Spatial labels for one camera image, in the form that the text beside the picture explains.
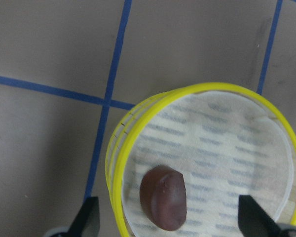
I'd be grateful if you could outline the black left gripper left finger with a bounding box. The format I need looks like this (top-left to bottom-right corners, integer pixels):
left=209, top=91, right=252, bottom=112
left=68, top=197, right=100, bottom=237

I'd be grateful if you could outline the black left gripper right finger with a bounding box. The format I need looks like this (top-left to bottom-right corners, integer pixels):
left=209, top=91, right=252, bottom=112
left=238, top=195, right=286, bottom=237

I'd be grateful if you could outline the brown steamed bun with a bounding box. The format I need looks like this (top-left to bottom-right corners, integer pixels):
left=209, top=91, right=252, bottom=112
left=140, top=165, right=187, bottom=231

